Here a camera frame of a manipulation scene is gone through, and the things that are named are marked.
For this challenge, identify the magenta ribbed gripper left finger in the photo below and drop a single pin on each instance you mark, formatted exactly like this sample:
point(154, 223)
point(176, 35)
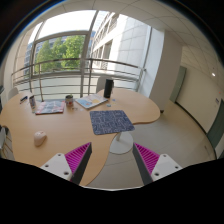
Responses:
point(70, 166)

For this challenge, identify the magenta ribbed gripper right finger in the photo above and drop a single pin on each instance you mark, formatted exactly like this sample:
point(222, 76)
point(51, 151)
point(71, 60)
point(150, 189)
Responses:
point(153, 166)

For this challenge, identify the blue patterned mouse pad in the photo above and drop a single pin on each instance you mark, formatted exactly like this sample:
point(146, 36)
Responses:
point(108, 122)

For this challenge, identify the red colourful magazine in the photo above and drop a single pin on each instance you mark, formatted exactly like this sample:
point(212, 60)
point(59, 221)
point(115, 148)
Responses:
point(50, 107)

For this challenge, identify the red and white mug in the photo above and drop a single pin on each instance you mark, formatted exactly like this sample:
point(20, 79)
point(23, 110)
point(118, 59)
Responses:
point(69, 100)

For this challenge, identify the chair at left edge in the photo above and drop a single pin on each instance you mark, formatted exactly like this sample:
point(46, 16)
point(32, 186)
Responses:
point(6, 149)

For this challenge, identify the light blue open book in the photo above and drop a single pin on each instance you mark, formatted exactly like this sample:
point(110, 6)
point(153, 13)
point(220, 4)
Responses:
point(91, 101)

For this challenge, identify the white blue drink can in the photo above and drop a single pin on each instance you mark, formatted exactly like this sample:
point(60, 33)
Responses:
point(32, 102)

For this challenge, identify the metal balcony railing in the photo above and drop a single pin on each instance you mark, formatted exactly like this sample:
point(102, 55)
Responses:
point(54, 79)

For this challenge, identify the white chair behind table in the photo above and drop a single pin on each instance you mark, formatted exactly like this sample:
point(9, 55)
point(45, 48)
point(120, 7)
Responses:
point(101, 83)

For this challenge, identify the black cylindrical speaker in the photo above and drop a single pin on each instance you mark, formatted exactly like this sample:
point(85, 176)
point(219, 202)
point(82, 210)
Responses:
point(108, 88)

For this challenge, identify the white chair at left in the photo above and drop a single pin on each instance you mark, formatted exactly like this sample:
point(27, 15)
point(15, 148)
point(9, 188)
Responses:
point(14, 91)

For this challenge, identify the grey green door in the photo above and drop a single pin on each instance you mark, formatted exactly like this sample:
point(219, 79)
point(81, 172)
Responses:
point(178, 84)

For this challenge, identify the white table pedestal base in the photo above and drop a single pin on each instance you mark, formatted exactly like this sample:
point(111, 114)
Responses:
point(122, 143)

